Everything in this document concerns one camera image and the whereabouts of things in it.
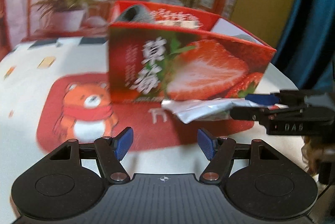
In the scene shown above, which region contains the teal curtain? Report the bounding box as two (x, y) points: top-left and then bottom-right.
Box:
(272, 0), (335, 91)

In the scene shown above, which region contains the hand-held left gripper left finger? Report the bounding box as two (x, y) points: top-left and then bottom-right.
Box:
(48, 127), (134, 185)

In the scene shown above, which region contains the silver plastic packet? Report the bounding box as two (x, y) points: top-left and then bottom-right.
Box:
(161, 97), (262, 124)

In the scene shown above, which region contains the grey sock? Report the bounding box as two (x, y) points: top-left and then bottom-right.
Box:
(115, 4), (155, 23)

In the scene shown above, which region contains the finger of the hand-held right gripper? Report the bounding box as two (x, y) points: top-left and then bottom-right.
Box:
(230, 106), (278, 123)
(246, 93), (282, 107)

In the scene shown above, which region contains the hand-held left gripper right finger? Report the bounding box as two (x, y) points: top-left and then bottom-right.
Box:
(197, 128), (280, 185)

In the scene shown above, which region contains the red strawberry cardboard box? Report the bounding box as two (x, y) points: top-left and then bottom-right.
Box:
(106, 0), (277, 104)

